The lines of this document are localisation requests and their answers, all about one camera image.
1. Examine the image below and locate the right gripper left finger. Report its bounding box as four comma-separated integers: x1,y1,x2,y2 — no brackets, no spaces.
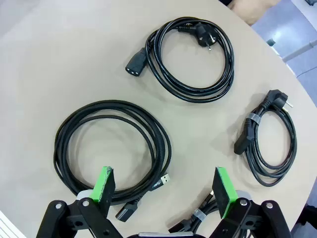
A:
36,165,120,238

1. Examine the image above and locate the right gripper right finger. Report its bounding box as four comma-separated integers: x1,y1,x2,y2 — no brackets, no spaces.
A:
210,166,292,238

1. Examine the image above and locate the person's right hand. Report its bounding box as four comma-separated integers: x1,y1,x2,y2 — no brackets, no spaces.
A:
227,0,267,27

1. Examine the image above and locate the black power cable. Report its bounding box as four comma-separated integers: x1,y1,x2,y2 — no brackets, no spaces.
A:
234,89,298,187
124,16,235,104

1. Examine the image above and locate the black braided USB cable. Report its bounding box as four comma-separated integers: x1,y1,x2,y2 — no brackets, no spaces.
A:
53,99,172,223
168,189,225,235

